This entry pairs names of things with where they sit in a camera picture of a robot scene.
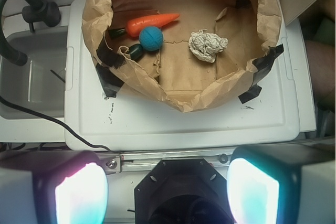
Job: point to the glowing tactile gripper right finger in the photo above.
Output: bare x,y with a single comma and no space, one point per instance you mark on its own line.
282,183

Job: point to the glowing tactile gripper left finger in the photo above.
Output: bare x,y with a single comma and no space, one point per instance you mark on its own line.
52,187

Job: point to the white paper ball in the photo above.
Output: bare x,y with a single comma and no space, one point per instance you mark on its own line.
205,46

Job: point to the dark green toy vegetable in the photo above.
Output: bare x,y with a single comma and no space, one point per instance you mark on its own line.
136,51

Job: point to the brown paper bag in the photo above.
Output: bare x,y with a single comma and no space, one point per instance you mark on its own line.
172,74

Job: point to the black curved faucet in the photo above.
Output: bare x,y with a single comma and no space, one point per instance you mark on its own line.
36,11

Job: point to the orange plastic toy carrot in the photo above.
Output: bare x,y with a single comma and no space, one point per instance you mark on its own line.
134,26

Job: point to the blue dimpled foam ball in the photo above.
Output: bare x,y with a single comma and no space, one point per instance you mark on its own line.
151,38

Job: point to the black octagonal mount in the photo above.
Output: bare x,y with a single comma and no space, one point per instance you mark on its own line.
182,191

